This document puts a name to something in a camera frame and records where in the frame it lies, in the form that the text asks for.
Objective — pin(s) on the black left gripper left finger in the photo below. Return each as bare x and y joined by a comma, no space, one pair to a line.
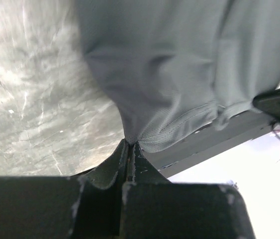
83,206

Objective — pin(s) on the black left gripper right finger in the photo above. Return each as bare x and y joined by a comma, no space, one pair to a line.
154,208

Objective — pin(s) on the dark grey t shirt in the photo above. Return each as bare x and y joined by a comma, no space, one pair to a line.
174,66

